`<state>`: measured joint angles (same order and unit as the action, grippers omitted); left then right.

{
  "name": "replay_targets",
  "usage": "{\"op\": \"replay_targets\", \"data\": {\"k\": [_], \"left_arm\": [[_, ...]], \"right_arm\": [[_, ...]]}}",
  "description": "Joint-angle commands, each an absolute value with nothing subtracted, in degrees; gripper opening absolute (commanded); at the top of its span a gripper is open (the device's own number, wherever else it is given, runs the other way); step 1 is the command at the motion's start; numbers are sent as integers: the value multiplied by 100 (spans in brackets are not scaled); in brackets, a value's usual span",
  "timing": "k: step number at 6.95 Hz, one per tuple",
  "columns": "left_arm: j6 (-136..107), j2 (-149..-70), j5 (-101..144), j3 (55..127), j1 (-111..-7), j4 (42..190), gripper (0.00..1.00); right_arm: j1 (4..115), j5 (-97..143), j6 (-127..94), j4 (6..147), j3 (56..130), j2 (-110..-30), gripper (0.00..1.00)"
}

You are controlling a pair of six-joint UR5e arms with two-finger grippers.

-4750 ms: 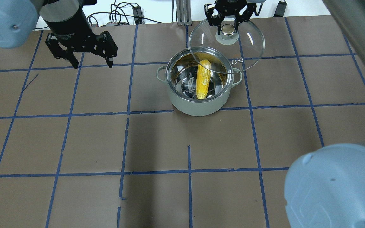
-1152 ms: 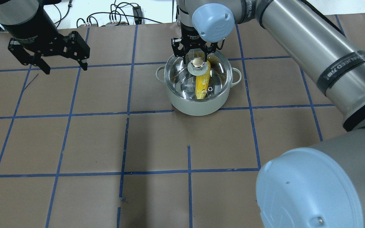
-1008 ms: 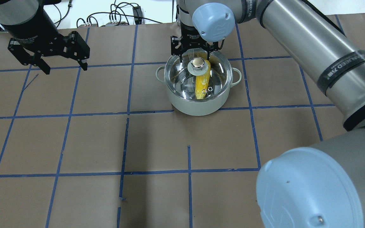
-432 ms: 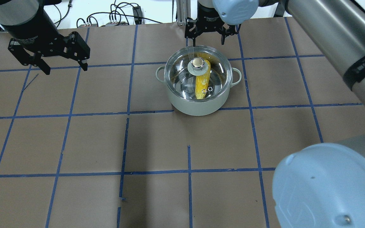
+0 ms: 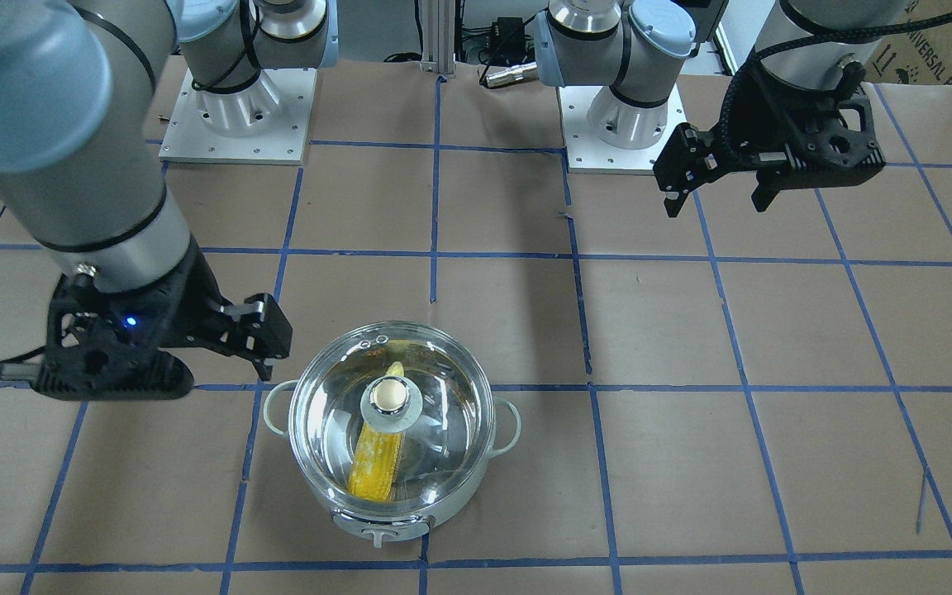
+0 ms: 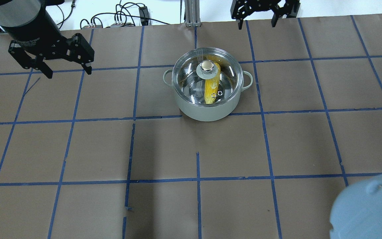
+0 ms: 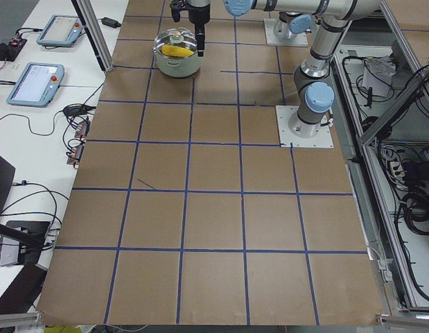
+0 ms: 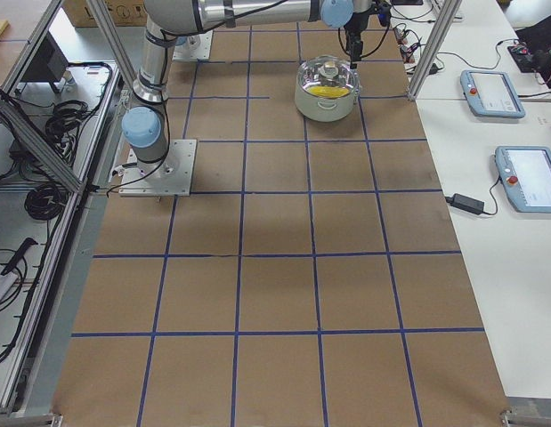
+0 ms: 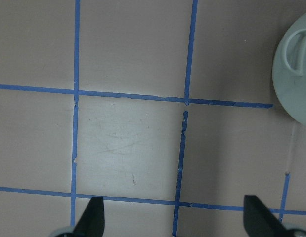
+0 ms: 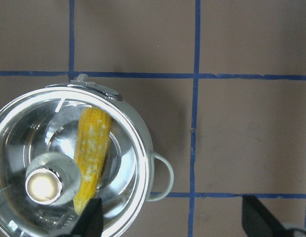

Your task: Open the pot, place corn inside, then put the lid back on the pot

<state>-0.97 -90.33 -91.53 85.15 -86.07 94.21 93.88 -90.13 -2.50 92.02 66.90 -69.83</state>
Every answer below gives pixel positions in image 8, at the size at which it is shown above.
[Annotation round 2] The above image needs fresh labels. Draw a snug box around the teach pendant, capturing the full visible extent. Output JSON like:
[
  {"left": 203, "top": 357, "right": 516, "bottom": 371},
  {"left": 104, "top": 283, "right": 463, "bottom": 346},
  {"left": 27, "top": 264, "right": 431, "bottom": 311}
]
[
  {"left": 495, "top": 146, "right": 551, "bottom": 214},
  {"left": 460, "top": 70, "right": 525, "bottom": 119}
]

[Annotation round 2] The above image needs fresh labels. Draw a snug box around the cardboard box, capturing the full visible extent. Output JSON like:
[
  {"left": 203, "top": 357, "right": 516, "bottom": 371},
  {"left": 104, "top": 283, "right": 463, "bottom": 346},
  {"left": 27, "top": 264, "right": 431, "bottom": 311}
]
[{"left": 63, "top": 0, "right": 150, "bottom": 28}]

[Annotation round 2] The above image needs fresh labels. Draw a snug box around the coiled black cable bundle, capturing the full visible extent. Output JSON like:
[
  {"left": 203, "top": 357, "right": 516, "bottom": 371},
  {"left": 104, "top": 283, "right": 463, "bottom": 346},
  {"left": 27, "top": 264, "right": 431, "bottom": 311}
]
[{"left": 24, "top": 182, "right": 68, "bottom": 222}]

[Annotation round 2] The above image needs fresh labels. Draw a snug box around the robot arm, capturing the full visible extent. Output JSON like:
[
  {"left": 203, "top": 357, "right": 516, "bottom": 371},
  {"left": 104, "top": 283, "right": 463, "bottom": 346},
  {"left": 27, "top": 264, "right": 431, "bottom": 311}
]
[{"left": 121, "top": 1, "right": 390, "bottom": 196}]

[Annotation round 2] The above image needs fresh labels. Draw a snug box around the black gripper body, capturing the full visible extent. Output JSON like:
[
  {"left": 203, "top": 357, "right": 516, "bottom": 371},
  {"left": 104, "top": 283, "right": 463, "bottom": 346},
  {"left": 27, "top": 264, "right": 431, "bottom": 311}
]
[{"left": 344, "top": 11, "right": 370, "bottom": 44}]

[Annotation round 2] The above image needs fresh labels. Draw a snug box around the aluminium frame post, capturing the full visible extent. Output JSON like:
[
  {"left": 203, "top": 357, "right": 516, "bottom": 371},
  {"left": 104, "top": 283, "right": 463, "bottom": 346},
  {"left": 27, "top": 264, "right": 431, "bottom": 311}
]
[{"left": 407, "top": 0, "right": 461, "bottom": 101}]

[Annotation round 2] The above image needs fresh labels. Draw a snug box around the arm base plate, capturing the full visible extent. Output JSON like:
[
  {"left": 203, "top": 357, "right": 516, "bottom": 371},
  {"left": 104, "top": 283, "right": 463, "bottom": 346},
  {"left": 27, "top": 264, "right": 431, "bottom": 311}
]
[
  {"left": 173, "top": 31, "right": 214, "bottom": 62},
  {"left": 118, "top": 139, "right": 197, "bottom": 197}
]

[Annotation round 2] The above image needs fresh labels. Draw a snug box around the black power adapter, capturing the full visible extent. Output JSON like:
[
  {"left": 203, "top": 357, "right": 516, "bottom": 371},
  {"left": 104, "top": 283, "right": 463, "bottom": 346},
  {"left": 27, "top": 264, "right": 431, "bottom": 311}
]
[{"left": 445, "top": 193, "right": 485, "bottom": 215}]

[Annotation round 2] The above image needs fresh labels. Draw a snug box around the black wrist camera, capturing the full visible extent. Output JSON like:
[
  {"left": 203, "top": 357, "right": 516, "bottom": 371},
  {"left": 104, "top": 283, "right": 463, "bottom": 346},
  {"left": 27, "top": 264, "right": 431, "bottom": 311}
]
[{"left": 377, "top": 0, "right": 392, "bottom": 27}]

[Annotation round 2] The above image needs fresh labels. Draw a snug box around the glass pot lid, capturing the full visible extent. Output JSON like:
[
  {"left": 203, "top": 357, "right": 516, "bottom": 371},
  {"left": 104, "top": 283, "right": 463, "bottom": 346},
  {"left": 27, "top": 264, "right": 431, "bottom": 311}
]
[{"left": 296, "top": 55, "right": 360, "bottom": 95}]

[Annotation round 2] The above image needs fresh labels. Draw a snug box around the pale green cooking pot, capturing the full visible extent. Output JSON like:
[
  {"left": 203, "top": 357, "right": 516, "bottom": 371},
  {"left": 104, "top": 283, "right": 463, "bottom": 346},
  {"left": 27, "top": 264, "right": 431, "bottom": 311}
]
[{"left": 295, "top": 81, "right": 361, "bottom": 123}]

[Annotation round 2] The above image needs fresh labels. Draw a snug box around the yellow corn cob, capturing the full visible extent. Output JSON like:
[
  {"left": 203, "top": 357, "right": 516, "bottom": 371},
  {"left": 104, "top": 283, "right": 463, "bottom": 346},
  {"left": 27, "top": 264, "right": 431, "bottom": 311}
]
[{"left": 306, "top": 85, "right": 351, "bottom": 99}]

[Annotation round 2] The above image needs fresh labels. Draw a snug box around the brown paper table mat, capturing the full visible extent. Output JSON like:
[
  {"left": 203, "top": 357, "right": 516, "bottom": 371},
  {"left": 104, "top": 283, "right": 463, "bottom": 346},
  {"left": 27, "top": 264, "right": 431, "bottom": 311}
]
[{"left": 53, "top": 22, "right": 506, "bottom": 426}]

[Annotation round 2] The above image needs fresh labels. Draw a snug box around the far teach pendant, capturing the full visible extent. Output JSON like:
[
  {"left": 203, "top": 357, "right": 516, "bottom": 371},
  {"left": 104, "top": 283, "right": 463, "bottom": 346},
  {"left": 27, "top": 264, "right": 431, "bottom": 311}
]
[{"left": 460, "top": 70, "right": 525, "bottom": 119}]

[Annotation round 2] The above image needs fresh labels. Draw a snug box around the near teach pendant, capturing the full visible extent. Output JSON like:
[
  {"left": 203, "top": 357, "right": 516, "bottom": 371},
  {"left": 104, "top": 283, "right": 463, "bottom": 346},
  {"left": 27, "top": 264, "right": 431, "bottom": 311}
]
[{"left": 495, "top": 146, "right": 551, "bottom": 214}]

